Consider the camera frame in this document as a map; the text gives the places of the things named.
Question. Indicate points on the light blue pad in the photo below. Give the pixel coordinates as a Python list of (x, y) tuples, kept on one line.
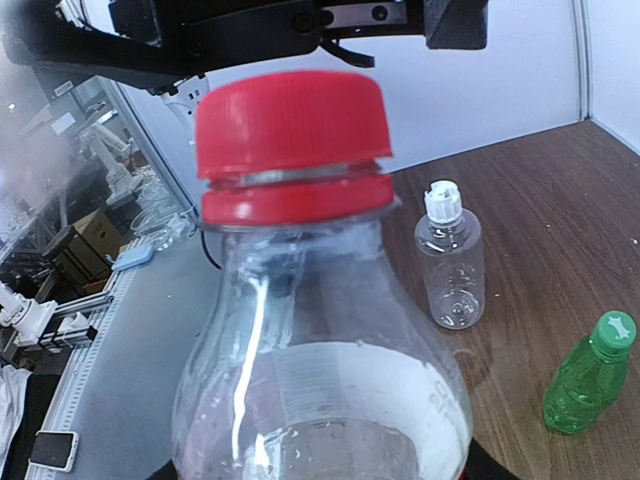
[(134, 257)]

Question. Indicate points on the right aluminium frame post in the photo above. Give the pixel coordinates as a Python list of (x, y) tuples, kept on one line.
[(584, 57)]

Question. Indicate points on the front aluminium rail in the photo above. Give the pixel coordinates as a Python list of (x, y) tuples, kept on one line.
[(97, 396)]

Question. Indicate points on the cardboard box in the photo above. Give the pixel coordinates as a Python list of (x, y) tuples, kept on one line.
[(93, 241)]

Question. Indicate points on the green plastic bottle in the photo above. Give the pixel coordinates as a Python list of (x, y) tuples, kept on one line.
[(591, 376)]

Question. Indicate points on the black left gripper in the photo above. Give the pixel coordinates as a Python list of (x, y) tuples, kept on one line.
[(155, 44)]

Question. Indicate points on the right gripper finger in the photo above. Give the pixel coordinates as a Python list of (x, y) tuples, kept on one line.
[(480, 465)]

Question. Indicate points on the smartphone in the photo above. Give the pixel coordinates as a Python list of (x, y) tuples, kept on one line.
[(54, 450)]

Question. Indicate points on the red label cola bottle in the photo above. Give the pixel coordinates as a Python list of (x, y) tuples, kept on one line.
[(316, 363)]

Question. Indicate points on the clear bottle white cap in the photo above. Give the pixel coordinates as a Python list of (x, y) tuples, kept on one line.
[(449, 240)]

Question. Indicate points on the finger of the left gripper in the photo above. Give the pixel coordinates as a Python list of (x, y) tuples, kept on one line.
[(455, 24)]

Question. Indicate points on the red bottle cap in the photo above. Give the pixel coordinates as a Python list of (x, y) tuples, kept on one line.
[(289, 121)]

